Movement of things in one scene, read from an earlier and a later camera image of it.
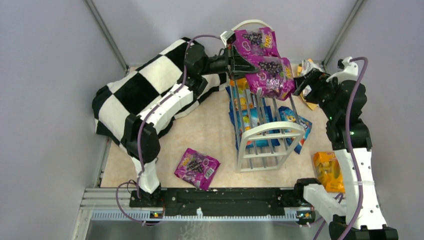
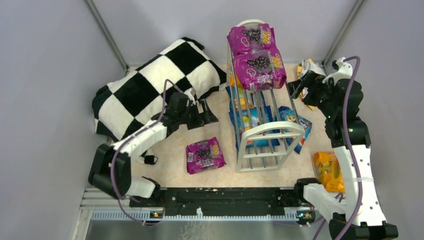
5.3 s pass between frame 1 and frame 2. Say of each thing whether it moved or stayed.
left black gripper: moved
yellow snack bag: stayed
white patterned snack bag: stayed
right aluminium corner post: stayed
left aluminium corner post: stayed
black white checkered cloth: stayed
